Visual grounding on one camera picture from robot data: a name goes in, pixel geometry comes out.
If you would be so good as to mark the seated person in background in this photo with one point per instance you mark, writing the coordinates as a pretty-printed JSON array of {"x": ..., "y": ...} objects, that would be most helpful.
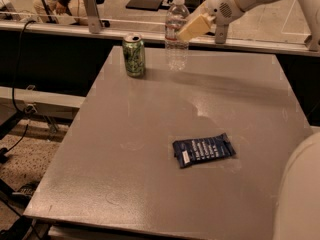
[{"x": 69, "y": 11}]

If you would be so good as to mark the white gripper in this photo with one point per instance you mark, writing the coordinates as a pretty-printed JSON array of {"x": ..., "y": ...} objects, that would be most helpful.
[{"x": 220, "y": 4}]

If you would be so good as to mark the green soda can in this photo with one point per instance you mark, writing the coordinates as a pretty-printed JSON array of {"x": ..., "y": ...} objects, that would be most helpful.
[{"x": 134, "y": 54}]

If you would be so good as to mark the dark blue snack bar wrapper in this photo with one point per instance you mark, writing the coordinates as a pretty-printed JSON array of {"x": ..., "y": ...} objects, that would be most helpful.
[{"x": 201, "y": 150}]

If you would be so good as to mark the clear plastic water bottle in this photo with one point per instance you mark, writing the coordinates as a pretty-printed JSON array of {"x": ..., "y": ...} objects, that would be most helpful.
[{"x": 176, "y": 50}]

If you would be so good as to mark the grey metal railing post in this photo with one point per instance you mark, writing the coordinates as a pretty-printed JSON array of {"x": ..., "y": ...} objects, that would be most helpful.
[{"x": 94, "y": 22}]

